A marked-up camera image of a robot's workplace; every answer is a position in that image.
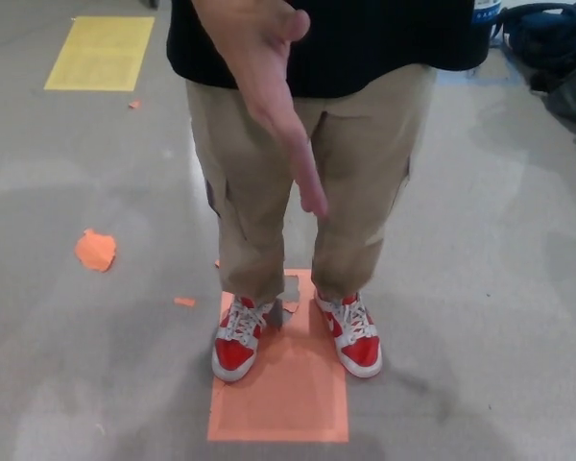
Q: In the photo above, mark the person's bare right hand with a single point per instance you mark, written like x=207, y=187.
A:
x=269, y=81

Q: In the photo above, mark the khaki cargo trousers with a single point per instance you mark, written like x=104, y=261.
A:
x=249, y=182

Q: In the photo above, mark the black t-shirt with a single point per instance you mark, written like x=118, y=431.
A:
x=365, y=43

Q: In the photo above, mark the yellow rectangular floor marker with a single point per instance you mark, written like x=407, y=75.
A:
x=100, y=53

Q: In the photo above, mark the white bucket with blue label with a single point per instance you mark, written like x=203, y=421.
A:
x=487, y=21

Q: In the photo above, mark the small orange strip scrap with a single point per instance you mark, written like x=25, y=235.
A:
x=184, y=302

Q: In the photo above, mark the red white right sneaker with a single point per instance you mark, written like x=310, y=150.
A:
x=232, y=353

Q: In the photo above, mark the red white sneaker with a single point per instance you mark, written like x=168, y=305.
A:
x=360, y=353
x=232, y=353

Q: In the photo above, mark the dark blue backpack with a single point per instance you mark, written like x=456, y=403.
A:
x=542, y=41

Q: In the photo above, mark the red white left sneaker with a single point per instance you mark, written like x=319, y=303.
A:
x=360, y=353

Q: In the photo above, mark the orange rectangular floor marker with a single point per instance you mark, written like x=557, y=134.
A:
x=278, y=394

